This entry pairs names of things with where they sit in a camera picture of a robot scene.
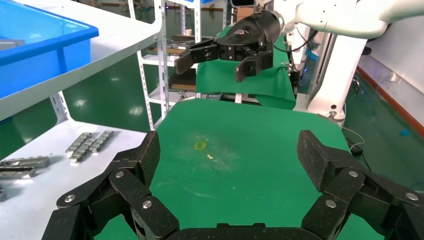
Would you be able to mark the small white scrap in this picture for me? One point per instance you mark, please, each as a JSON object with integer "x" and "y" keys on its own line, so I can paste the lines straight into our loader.
{"x": 210, "y": 156}

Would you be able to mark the small black box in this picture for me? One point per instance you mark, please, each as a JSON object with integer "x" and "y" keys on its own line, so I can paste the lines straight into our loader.
{"x": 355, "y": 148}

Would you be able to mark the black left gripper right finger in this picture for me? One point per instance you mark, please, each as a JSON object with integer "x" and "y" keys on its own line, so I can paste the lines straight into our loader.
{"x": 344, "y": 185}

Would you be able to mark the small white cup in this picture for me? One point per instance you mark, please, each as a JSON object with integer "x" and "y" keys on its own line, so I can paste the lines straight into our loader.
{"x": 188, "y": 32}

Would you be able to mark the brown wooden boards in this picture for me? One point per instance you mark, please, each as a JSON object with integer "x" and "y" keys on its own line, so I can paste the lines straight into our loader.
{"x": 184, "y": 82}

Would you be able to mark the brown cardboard box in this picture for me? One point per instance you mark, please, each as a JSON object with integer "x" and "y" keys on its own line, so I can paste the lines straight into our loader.
{"x": 243, "y": 14}

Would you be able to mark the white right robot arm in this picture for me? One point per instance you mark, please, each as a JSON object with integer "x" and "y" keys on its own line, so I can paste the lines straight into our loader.
{"x": 348, "y": 20}

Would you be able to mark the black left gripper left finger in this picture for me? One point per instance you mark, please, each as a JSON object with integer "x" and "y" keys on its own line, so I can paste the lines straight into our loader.
{"x": 129, "y": 185}

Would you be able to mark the stamped metal plate part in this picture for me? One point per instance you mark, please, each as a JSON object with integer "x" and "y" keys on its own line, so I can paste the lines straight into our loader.
{"x": 11, "y": 43}

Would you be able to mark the white robot torso column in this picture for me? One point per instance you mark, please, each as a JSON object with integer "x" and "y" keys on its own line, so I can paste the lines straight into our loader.
{"x": 334, "y": 73}

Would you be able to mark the white wall socket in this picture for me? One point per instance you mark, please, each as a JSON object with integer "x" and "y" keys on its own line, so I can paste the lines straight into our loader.
{"x": 393, "y": 76}

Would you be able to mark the dark tray of parts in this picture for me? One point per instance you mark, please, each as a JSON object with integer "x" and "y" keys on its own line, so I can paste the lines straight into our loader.
{"x": 179, "y": 43}

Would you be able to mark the white metal shelf rack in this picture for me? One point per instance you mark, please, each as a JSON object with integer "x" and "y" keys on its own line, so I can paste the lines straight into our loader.
{"x": 116, "y": 36}

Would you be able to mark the green cloth on table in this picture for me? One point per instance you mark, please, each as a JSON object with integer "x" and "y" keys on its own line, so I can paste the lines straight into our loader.
{"x": 225, "y": 79}

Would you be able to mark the white slotted angle rack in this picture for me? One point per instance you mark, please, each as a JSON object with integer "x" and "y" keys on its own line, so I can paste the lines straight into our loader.
{"x": 155, "y": 60}

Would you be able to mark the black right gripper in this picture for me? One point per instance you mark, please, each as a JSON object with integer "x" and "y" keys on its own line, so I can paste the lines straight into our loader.
{"x": 251, "y": 33}

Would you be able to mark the small blue object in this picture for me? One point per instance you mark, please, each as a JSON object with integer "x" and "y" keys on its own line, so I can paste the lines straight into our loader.
{"x": 404, "y": 132}

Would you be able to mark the blue plastic bin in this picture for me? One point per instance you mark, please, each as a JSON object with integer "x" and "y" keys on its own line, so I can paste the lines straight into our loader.
{"x": 39, "y": 63}

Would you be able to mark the white paper sheet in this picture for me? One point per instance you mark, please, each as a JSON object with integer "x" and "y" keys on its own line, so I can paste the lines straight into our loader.
{"x": 49, "y": 185}

